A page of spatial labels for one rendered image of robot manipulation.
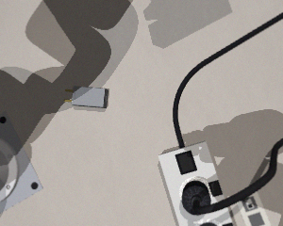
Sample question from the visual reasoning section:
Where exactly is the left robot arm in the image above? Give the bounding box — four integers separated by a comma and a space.
0, 138, 20, 202

